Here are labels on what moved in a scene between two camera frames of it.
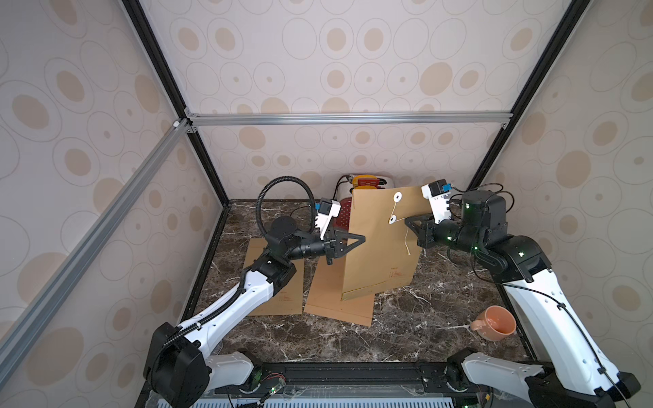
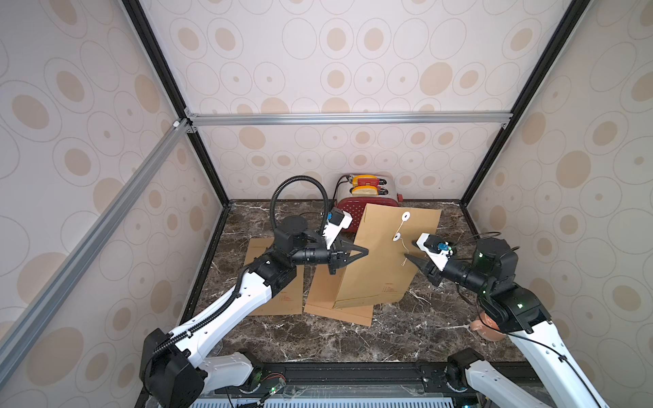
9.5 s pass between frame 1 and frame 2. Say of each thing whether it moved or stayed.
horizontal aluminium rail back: stayed
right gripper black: moved
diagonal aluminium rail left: stayed
